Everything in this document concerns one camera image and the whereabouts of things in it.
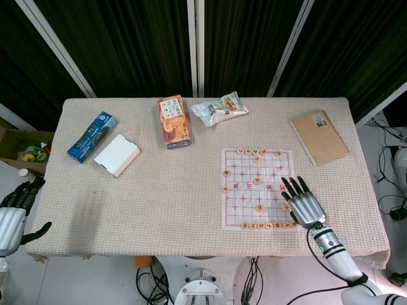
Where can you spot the brown spiral notebook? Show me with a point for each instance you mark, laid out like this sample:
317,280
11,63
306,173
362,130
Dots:
319,138

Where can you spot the blue cookie box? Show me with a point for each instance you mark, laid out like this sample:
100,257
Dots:
90,138

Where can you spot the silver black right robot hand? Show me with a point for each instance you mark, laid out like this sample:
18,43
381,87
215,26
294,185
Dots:
306,206

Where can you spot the white paper chess board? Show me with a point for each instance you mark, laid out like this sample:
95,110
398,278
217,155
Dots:
245,197

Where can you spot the white rounded machine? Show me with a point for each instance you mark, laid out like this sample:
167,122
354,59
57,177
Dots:
401,162

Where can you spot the brown cardboard storage box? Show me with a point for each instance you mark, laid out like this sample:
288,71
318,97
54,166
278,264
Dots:
14,139

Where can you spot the white partition frame post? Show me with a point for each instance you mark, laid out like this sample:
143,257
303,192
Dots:
381,105
291,47
57,47
196,47
14,116

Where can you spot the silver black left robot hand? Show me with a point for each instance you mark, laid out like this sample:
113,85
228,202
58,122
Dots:
11,222

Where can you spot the orange cracker box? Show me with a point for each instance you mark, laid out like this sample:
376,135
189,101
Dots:
175,127

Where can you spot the beige woven tablecloth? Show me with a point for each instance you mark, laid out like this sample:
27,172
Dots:
165,197

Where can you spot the yellow green plastic toys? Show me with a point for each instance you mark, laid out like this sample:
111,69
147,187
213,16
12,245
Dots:
31,155

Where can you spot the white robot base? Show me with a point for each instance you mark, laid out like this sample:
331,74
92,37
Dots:
200,287

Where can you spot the silver snack bag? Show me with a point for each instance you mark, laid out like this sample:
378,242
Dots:
216,109

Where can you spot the black round floor device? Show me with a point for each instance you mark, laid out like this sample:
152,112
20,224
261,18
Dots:
398,214

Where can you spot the white cardboard box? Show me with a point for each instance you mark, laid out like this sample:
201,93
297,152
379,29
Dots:
117,155

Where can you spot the dark green partition panel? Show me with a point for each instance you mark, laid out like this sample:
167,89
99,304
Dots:
127,44
248,41
25,63
356,47

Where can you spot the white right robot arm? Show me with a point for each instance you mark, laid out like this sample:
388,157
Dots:
340,257

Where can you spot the white capped bottle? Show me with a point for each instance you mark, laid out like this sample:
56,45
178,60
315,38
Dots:
23,174

